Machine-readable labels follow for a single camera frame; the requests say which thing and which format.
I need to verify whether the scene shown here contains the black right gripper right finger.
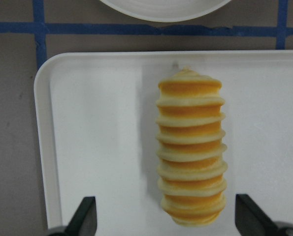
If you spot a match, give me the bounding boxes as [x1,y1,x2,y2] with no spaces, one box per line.
[235,194,284,236]

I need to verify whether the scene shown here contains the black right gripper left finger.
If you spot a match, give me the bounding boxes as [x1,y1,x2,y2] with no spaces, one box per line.
[65,196,98,236]

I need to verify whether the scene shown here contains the striped bread roll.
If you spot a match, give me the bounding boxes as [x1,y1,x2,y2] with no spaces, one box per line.
[156,67,228,227]

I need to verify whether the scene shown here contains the cream round plate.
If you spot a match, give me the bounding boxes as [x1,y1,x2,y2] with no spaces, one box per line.
[102,0,230,23]

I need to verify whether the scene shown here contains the white rectangular tray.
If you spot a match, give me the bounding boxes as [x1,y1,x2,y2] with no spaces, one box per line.
[34,50,293,236]

